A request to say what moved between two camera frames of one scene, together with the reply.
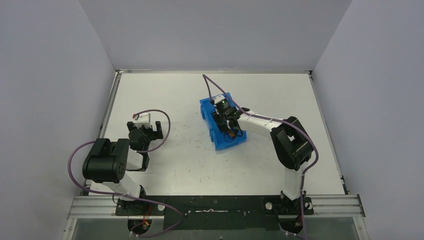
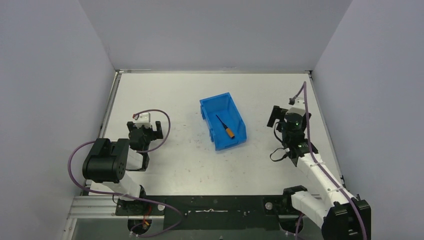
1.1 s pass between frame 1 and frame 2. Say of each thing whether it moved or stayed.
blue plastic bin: stayed
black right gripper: moved
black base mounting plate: stayed
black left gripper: stayed
